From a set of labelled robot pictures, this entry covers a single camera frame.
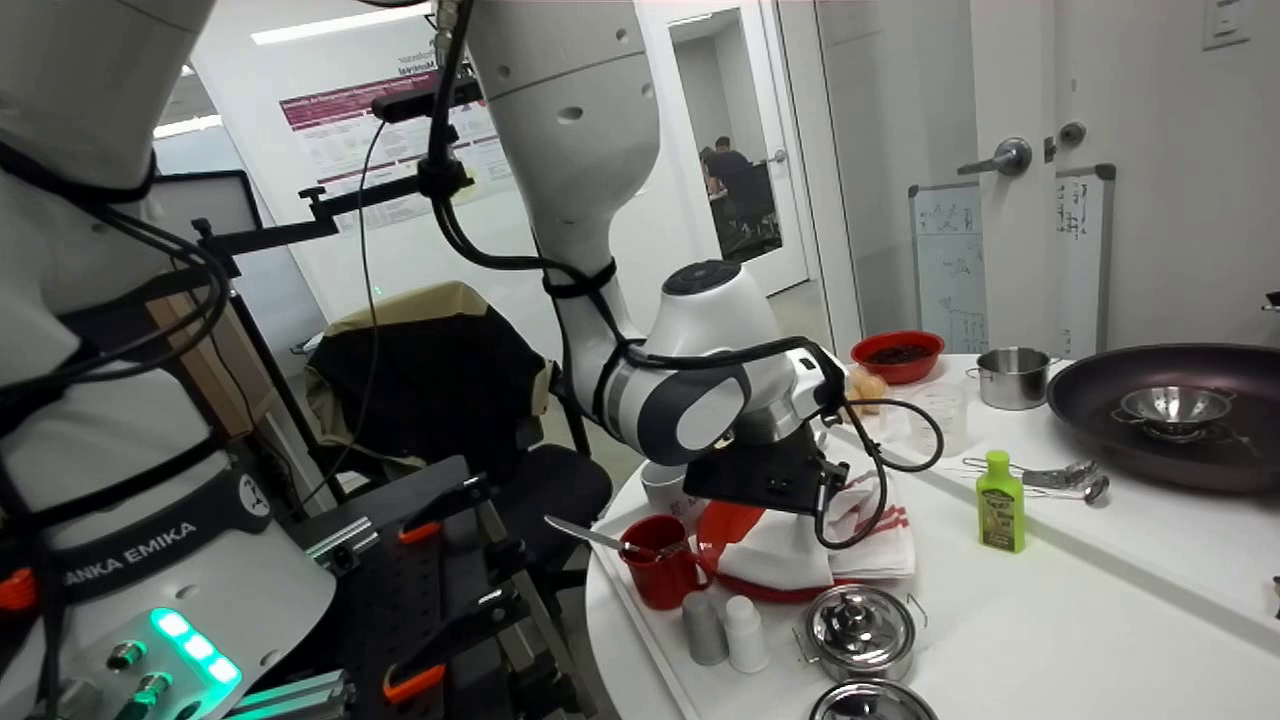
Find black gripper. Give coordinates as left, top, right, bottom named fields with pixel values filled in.
left=686, top=432, right=827, bottom=514

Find white cloth with red stripes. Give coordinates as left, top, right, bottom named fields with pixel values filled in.
left=808, top=422, right=918, bottom=583

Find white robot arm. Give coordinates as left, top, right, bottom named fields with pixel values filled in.
left=0, top=0, right=844, bottom=520

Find robot base with green lights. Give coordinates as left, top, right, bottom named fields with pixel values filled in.
left=0, top=470, right=335, bottom=720

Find red plate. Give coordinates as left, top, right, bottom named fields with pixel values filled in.
left=694, top=499, right=836, bottom=603

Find bread rolls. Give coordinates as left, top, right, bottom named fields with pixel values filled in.
left=844, top=373, right=888, bottom=401

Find white mug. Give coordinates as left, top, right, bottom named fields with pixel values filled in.
left=641, top=463, right=699, bottom=514

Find red mug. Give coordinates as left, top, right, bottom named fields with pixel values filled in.
left=623, top=514, right=706, bottom=610

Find red bowl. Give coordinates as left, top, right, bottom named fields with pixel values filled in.
left=852, top=327, right=944, bottom=383

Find white pepper shaker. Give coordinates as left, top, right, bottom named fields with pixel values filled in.
left=725, top=596, right=773, bottom=670

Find steel lidded pot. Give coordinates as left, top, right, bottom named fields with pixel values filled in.
left=796, top=583, right=927, bottom=680

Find grey salt shaker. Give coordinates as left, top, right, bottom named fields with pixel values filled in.
left=686, top=593, right=728, bottom=664

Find metal spoon in mug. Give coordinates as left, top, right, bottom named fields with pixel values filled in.
left=543, top=514, right=656, bottom=560

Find green plastic bottle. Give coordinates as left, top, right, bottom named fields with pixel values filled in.
left=976, top=449, right=1026, bottom=551

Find small steel pot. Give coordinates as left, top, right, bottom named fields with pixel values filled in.
left=976, top=348, right=1048, bottom=411

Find small leaning whiteboard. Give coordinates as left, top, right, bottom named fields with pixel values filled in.
left=910, top=181, right=989, bottom=351

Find white serving tray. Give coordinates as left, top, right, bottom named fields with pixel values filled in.
left=589, top=463, right=1280, bottom=720

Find metal whisk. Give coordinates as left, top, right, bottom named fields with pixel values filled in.
left=1003, top=459, right=1108, bottom=509

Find black office chair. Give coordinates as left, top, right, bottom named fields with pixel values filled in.
left=307, top=281, right=612, bottom=566

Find small steel bowl in pan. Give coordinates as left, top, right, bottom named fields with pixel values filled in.
left=1117, top=383, right=1231, bottom=444

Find large dark frying pan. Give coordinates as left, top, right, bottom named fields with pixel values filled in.
left=1048, top=345, right=1280, bottom=497

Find door lever handle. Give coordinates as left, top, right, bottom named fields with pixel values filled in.
left=960, top=138, right=1032, bottom=181

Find camera on black boom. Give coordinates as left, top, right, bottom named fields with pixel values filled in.
left=193, top=77, right=492, bottom=270

